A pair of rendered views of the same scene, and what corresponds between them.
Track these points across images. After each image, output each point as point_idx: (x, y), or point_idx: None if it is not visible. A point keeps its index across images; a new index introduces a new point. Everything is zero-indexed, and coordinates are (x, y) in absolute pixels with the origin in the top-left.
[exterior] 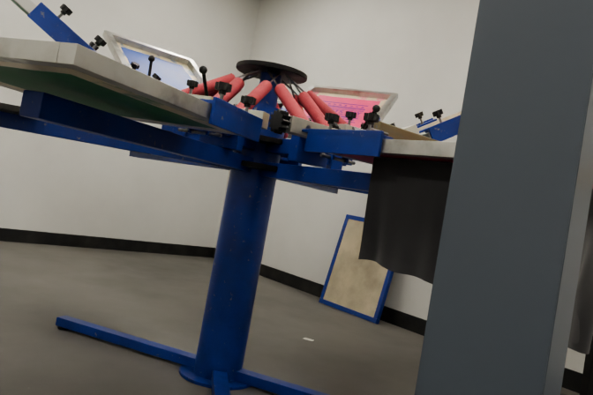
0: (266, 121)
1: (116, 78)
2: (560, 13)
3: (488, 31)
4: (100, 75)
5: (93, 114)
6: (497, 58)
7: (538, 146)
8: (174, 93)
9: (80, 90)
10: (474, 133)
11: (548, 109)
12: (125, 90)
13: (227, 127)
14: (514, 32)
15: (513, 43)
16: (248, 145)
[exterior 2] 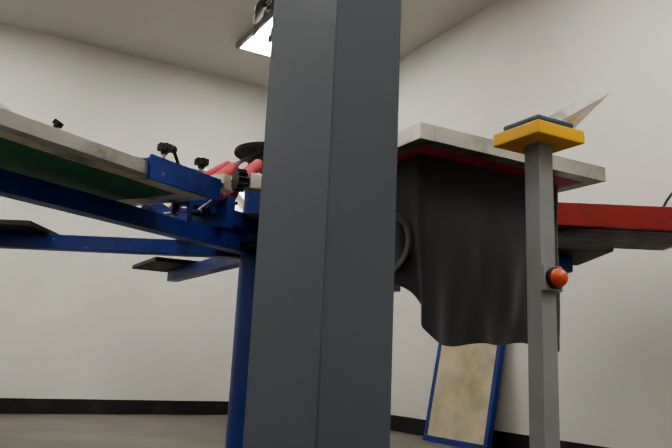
0: (231, 183)
1: (31, 132)
2: None
3: (279, 24)
4: (14, 129)
5: (49, 187)
6: (285, 42)
7: (310, 98)
8: (100, 148)
9: (28, 162)
10: (275, 104)
11: (314, 68)
12: (50, 147)
13: (171, 183)
14: (293, 19)
15: (293, 28)
16: (247, 226)
